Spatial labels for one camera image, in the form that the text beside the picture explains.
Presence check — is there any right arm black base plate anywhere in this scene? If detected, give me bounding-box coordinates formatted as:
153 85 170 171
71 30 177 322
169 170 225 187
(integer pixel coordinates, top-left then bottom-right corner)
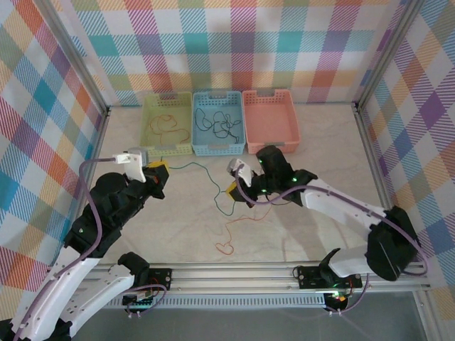
296 264 363 289

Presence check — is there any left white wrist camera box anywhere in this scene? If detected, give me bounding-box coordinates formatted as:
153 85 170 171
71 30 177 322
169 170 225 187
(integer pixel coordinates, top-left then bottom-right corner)
112 146 149 184

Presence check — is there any thin green cable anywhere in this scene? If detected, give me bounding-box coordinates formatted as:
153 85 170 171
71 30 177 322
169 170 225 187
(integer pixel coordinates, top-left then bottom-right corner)
161 156 236 217

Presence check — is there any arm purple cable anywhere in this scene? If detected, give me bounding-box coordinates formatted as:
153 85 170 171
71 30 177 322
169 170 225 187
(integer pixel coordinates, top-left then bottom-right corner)
234 165 429 315
14 158 168 341

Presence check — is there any pink plastic basket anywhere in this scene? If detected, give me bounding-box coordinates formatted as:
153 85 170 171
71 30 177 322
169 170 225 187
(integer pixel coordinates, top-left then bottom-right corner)
242 89 301 155

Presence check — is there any right gripper thin black wire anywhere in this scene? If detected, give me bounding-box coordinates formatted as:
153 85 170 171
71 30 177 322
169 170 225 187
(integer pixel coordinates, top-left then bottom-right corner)
264 197 296 207

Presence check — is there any aluminium frame post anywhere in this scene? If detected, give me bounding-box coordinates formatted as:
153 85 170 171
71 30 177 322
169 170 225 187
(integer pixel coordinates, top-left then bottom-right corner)
353 0 427 111
33 0 111 114

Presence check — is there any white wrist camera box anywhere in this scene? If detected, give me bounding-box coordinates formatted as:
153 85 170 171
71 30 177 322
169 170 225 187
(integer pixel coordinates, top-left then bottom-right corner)
112 146 149 184
227 158 254 188

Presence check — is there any grey slotted cable duct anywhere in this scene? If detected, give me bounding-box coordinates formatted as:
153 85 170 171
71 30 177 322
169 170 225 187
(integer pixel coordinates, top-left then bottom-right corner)
106 296 328 309

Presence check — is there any thin black cable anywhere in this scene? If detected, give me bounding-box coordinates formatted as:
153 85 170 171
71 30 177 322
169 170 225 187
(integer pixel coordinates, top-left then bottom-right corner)
194 107 245 145

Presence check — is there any aluminium mounting rail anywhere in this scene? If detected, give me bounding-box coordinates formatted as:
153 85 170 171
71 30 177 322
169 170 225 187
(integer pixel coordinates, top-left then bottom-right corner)
81 261 431 294

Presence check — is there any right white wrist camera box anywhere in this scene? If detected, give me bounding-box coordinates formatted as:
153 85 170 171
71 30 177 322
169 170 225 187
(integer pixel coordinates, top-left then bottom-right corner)
227 158 254 188

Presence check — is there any aluminium frame leg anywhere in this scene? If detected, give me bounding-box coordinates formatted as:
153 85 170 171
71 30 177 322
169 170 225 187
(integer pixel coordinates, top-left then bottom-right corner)
414 291 444 341

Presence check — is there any green plastic basket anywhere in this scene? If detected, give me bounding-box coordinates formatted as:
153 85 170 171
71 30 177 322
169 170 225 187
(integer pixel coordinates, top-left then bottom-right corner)
140 91 193 158

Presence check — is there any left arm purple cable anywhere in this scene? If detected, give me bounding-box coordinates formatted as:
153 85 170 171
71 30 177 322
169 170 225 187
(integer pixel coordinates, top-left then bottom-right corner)
14 158 168 341

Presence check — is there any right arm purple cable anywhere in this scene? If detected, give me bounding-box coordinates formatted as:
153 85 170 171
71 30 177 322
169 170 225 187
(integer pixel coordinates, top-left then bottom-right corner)
234 165 429 315

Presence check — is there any blue plastic basket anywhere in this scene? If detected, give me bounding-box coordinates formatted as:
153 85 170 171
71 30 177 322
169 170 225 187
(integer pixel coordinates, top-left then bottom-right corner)
191 90 247 157

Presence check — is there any thin orange cable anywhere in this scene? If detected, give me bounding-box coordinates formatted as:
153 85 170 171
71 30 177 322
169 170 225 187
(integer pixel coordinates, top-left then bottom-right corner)
215 204 272 256

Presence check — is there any thin red cable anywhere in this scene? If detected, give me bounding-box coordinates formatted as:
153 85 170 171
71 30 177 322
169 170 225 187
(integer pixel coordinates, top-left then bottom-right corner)
149 114 191 146

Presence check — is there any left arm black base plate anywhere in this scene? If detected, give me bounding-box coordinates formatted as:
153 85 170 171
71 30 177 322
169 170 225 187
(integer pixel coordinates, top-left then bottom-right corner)
141 268 173 291

